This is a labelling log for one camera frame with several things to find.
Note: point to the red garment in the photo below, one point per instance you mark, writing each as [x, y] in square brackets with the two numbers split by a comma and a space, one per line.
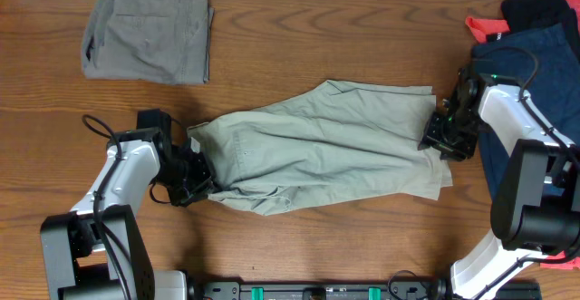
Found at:
[483, 29]

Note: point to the black garment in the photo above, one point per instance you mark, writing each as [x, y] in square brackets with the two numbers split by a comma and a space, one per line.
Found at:
[522, 15]

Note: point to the light khaki shorts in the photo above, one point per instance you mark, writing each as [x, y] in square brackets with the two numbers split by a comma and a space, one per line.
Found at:
[339, 142]

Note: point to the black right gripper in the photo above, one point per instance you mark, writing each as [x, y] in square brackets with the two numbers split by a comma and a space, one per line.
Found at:
[432, 137]

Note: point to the folded dark grey shorts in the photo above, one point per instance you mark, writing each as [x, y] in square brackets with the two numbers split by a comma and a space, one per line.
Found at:
[163, 41]

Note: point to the navy blue garment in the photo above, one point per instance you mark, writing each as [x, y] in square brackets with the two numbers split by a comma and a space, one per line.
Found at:
[555, 89]

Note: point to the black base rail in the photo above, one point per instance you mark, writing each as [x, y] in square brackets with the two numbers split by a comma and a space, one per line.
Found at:
[412, 290]

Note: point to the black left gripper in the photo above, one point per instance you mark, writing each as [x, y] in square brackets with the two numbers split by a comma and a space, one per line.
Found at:
[202, 183]

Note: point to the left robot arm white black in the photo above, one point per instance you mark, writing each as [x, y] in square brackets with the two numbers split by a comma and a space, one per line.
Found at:
[96, 251]

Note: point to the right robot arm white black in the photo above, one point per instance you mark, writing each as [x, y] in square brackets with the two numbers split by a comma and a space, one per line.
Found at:
[535, 214]

